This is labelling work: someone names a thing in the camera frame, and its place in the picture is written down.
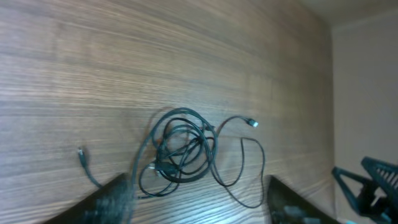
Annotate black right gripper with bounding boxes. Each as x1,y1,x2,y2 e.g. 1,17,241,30
331,157,397,223

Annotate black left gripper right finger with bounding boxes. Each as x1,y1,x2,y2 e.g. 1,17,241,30
267,175,339,224

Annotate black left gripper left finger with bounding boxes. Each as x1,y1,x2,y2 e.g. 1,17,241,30
45,174,130,224

